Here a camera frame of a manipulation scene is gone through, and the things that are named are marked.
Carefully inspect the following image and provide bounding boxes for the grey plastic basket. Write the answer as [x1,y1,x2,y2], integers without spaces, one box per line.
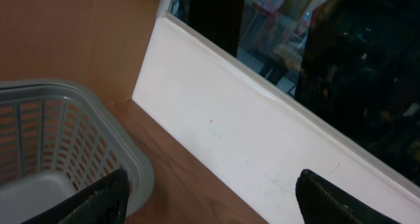
[1,79,155,223]

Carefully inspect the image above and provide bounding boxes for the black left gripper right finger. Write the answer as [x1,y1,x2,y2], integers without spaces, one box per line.
[295,169,397,224]

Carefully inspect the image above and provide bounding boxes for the dark glass window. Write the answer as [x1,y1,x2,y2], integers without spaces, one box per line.
[168,0,419,184]

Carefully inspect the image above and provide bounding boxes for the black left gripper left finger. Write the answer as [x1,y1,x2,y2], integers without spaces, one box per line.
[22,169,129,224]

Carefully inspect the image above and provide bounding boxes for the brown cardboard side panel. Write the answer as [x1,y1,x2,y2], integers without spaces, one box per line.
[1,0,160,103]

